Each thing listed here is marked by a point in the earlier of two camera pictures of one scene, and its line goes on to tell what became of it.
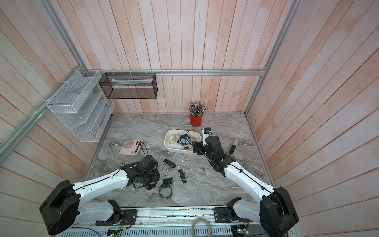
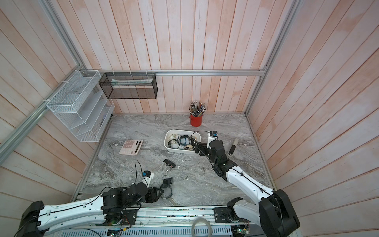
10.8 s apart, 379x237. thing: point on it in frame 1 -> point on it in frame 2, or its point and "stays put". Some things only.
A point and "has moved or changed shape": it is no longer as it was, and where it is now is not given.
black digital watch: x=147 y=184 has moved or changed shape
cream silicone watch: x=173 y=138 stays put
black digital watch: x=165 y=191 stays put
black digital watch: x=183 y=138 stays put
